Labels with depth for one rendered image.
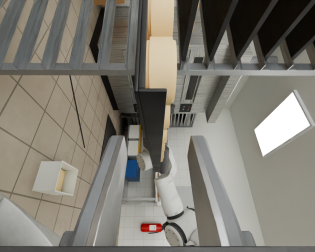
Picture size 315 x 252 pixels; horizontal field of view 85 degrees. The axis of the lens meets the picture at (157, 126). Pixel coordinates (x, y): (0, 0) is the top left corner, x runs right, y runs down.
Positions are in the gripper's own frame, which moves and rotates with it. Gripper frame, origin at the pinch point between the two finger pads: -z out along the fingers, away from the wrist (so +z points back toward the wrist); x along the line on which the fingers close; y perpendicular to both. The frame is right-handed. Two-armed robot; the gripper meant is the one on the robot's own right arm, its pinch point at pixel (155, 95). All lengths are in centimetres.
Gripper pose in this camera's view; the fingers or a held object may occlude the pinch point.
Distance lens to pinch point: 54.6
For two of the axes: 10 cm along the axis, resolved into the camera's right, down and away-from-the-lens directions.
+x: 10.0, 0.1, 0.0
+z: -0.1, 9.1, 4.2
